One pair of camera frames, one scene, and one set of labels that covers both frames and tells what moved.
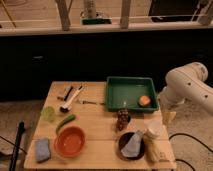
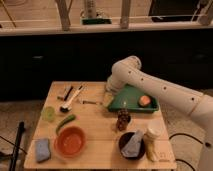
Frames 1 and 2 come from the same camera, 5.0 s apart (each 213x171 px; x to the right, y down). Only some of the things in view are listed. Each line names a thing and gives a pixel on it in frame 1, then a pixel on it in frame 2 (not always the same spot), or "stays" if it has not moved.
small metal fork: x=86 y=102 stays
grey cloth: x=132 y=146 stays
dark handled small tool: x=67 y=94 stays
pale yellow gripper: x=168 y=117 -> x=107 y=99
